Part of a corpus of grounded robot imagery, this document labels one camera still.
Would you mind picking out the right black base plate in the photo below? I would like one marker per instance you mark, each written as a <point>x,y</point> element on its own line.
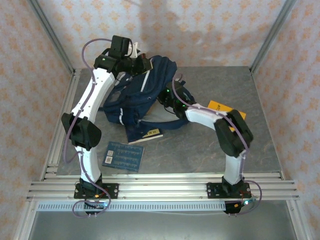
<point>212,191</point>

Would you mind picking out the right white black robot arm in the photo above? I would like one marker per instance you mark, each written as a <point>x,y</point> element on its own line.
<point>205,117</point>

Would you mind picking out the wide aluminium mounting rail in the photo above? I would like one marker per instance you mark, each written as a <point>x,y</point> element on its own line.
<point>162,190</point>

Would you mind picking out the navy blue student backpack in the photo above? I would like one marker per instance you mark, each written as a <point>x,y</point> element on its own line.
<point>135,100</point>

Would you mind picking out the blue booklet with barcodes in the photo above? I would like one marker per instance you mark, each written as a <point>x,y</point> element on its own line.
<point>123,156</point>

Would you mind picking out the aluminium frame post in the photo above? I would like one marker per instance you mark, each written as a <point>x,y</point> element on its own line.
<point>52,37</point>
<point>272,37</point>

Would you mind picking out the aluminium table edge rail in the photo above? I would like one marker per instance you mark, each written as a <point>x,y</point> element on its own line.
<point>162,176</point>

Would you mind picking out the yellow cover book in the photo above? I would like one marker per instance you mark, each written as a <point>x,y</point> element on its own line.
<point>220,106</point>

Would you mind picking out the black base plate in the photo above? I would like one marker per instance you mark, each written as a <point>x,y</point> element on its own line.
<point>212,191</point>
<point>112,191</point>

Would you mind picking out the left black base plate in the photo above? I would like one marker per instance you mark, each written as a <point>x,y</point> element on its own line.
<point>112,191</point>

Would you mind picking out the aluminium frame leg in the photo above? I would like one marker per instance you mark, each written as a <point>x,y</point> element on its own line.
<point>23,222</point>
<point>298,220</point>

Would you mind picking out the left aluminium frame post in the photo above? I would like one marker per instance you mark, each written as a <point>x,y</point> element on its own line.
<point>52,37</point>

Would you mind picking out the grey metal panel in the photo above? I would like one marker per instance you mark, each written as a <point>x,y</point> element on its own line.
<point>160,227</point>

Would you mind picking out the navy notebook with yellow label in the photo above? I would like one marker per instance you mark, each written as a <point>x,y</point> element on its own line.
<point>143,136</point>

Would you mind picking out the small circuit board with LED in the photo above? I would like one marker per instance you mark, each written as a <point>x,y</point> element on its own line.
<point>246,202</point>
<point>100,205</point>

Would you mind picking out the aluminium side rail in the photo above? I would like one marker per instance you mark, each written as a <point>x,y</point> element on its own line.
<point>67,100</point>

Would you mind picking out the right aluminium frame post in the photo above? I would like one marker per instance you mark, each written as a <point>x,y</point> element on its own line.
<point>272,37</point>

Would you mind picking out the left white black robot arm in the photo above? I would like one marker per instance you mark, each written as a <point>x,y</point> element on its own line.
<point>98,95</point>

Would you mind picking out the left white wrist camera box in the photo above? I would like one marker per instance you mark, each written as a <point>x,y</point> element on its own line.
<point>134,50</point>

